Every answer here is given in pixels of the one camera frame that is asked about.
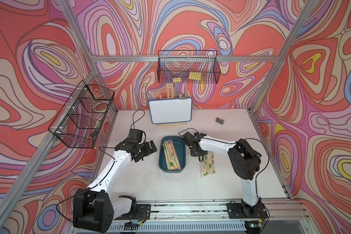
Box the olive and white stapler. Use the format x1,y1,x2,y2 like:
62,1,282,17
215,118,225,125

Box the black wire basket back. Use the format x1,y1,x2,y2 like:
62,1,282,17
158,49,221,84

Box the teal plastic storage box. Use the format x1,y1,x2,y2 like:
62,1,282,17
159,136,186,173

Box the yellow sticky note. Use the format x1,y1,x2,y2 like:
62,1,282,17
188,72,202,81

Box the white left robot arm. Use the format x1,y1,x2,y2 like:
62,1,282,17
72,129,157,233

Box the black wire basket left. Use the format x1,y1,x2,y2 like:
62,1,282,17
48,81,115,149

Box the black wire basket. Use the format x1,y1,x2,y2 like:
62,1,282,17
158,49,221,84
48,81,115,149

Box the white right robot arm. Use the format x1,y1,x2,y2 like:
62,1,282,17
181,132,263,218

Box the blue framed whiteboard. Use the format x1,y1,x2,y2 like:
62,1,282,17
148,97,193,124

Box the aluminium frame post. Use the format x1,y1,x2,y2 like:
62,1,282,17
250,0,314,113

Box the wrapped chopsticks in box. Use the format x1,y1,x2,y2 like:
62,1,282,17
163,139,181,171

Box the green circuit board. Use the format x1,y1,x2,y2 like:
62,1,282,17
123,222,142,231

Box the wooden whiteboard easel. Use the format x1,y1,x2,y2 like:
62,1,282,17
159,83,187,126

